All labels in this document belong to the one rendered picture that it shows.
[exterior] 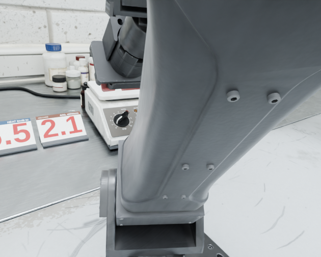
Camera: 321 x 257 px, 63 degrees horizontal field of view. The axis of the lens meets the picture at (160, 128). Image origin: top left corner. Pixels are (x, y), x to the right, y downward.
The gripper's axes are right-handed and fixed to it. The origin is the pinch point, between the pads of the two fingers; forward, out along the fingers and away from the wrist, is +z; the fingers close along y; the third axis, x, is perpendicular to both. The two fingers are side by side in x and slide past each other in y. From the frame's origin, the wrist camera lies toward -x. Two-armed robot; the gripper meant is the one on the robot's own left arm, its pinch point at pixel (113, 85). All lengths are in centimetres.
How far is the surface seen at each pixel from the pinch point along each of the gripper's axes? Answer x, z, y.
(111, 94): -1.7, 8.5, -2.0
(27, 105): -8.4, 30.0, 14.4
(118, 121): 5.2, 5.6, -1.5
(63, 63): -24.3, 37.3, 2.6
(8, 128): 2.2, 13.0, 18.0
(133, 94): -1.3, 8.0, -6.7
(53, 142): 6.0, 12.4, 10.5
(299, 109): 6, 12, -64
